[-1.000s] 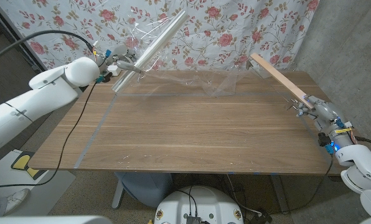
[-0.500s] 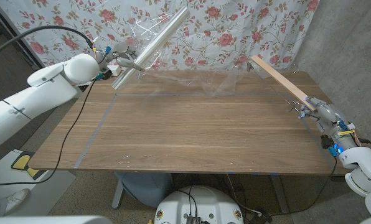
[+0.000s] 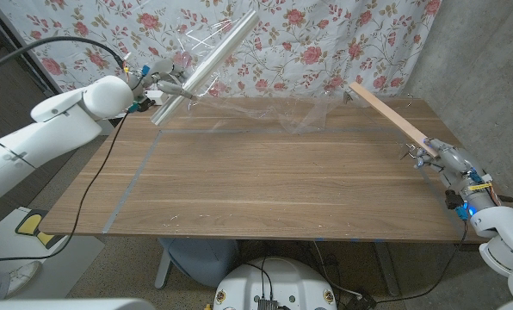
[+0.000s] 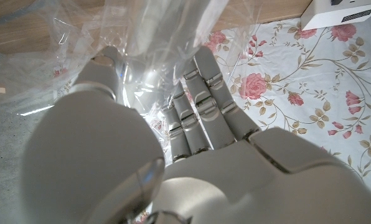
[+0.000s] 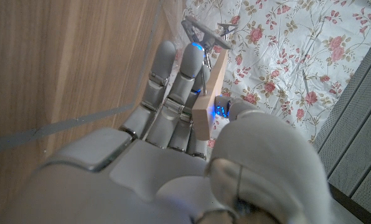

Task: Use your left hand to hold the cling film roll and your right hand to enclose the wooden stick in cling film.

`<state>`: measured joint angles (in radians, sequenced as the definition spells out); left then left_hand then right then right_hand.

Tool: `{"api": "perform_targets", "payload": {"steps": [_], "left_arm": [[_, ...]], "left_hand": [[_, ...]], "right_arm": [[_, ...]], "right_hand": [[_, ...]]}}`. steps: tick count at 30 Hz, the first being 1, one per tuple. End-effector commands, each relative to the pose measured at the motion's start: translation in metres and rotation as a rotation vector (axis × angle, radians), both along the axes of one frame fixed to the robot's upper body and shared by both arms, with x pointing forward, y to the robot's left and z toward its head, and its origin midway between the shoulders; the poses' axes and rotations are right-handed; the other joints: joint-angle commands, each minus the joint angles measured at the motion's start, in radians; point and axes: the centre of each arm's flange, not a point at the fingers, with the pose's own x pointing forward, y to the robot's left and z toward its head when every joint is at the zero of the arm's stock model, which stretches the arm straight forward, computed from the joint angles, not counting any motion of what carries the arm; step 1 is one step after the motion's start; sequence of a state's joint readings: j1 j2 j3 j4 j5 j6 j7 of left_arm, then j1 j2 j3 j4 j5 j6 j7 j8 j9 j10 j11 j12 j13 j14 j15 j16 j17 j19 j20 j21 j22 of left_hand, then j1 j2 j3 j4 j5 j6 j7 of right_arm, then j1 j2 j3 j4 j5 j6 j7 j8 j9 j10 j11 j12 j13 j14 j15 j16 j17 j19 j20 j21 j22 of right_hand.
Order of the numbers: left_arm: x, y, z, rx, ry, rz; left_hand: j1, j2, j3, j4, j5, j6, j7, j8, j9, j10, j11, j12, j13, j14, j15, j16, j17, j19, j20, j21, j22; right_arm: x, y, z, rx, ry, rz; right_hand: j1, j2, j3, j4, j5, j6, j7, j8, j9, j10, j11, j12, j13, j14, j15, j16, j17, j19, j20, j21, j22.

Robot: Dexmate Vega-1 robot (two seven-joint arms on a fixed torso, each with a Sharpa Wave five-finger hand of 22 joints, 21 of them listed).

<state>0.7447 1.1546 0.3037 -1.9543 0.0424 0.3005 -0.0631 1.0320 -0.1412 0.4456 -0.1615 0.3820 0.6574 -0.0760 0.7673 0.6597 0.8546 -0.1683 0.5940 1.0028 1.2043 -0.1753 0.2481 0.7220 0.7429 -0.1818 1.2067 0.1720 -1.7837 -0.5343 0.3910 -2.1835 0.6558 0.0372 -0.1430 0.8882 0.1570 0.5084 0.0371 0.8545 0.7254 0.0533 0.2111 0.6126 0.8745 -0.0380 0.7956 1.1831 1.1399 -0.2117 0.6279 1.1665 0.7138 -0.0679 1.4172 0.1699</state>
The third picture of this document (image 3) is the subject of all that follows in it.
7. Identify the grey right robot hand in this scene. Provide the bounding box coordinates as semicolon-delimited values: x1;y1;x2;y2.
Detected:
412;137;501;213

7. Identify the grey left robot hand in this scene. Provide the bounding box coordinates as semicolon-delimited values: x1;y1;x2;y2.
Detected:
125;58;197;102

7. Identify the cling film roll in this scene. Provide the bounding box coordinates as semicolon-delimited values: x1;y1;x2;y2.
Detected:
151;9;261;127

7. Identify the wooden stick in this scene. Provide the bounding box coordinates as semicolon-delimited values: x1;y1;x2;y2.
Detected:
349;81;440;158

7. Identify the transparent cling film sheet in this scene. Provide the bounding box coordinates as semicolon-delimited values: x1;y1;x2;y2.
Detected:
170;16;350;135

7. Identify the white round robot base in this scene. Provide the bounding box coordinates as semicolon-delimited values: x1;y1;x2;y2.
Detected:
213;257;338;310

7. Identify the grey table leg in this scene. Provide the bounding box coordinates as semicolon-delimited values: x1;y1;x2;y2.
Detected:
374;240;400;297

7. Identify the floral print curtain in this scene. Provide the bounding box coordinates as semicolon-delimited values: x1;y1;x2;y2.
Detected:
0;0;442;121

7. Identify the black power adapter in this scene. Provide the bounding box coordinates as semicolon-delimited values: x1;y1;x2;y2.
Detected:
344;288;378;310

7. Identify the blue-grey chair seat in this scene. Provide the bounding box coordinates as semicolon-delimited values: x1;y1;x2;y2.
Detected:
159;239;240;288

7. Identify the yellow and black pad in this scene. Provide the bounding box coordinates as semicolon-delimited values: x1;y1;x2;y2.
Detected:
15;209;58;250

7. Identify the white floor platform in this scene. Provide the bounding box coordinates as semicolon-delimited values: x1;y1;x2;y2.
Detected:
0;206;107;301

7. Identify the white shoe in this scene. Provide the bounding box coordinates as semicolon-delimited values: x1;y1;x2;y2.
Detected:
6;260;42;297

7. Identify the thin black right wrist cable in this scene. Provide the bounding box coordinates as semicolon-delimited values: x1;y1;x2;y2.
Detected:
375;218;471;306

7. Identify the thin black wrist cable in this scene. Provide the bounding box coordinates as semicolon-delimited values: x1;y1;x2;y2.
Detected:
0;108;132;265
375;218;471;306

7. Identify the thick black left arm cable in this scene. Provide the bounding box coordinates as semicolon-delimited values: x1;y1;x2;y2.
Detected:
0;35;127;82

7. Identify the thin black left wrist cable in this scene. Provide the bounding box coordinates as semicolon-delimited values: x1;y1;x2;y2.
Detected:
0;108;132;265

